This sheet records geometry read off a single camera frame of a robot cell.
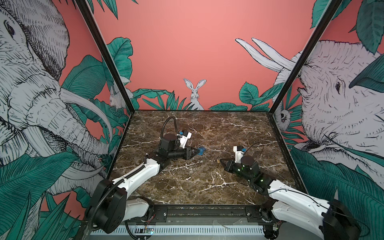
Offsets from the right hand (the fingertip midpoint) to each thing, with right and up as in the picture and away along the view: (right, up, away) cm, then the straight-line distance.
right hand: (219, 159), depth 78 cm
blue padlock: (-9, +5, +1) cm, 11 cm away
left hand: (-10, +5, -1) cm, 12 cm away
